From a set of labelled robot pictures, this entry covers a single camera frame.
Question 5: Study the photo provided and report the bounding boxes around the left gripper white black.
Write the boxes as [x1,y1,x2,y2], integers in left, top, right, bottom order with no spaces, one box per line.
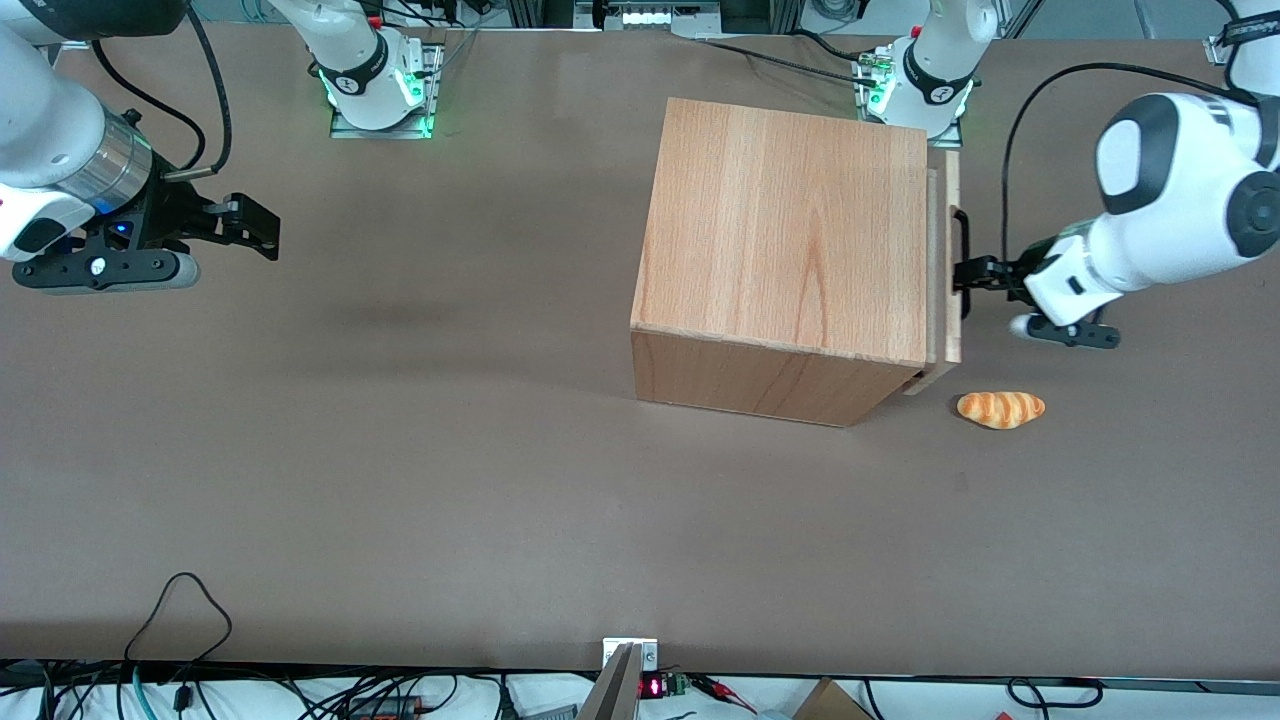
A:
[953,228,1137,327]

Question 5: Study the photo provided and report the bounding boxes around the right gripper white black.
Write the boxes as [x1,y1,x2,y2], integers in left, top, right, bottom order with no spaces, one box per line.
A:
[0,172,282,291]

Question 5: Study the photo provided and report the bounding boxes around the wooden drawer with black handle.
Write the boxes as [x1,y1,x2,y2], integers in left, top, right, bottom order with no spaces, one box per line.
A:
[904,149,972,397]

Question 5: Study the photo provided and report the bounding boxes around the wooden drawer cabinet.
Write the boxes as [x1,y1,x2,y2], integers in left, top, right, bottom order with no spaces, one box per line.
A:
[630,97,929,429]

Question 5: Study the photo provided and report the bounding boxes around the toy bread roll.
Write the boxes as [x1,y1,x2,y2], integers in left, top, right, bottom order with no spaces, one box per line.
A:
[956,390,1047,431]

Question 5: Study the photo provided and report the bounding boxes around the white lit power strip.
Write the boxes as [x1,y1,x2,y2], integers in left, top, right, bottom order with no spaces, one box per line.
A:
[598,0,723,34]

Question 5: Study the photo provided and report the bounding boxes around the brown cardboard piece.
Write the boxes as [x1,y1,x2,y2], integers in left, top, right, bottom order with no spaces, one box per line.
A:
[794,677,877,720]

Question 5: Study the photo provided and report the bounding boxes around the red clip leads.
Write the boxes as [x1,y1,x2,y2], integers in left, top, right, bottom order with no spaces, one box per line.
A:
[690,675,758,714]

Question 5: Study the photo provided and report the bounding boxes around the orange black device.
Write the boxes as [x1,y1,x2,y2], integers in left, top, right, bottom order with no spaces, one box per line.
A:
[345,694,423,720]

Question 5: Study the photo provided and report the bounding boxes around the wooden plank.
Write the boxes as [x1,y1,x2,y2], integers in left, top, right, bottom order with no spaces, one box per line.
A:
[577,643,643,720]

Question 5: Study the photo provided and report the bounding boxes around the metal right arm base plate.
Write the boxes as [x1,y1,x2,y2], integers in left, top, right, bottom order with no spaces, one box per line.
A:
[329,40,447,140]

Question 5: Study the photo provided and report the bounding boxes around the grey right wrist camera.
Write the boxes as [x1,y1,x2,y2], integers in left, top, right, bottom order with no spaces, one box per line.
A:
[12,249,201,297]

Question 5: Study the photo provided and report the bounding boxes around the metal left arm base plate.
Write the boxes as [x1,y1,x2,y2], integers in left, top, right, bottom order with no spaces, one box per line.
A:
[853,48,967,150]

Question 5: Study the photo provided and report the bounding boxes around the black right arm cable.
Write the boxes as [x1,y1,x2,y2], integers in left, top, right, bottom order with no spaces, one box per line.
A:
[90,0,234,182]

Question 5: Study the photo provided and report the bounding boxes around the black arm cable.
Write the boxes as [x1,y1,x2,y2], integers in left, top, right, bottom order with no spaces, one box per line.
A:
[90,0,234,182]
[1002,62,1263,273]

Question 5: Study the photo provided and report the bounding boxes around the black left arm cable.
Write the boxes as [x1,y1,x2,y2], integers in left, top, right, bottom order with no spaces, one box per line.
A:
[1002,62,1263,273]

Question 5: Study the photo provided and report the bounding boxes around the thin black table cable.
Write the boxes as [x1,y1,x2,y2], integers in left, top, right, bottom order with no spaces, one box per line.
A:
[690,34,883,89]

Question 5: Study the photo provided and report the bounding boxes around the black looped cable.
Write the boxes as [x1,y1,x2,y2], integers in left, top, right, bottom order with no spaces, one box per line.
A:
[124,572,234,667]

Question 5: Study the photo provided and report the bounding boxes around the black coiled cable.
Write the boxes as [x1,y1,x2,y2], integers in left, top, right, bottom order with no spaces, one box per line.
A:
[1006,677,1104,717]

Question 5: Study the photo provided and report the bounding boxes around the small metal bracket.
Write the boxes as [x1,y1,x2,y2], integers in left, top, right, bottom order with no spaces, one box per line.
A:
[602,637,660,672]

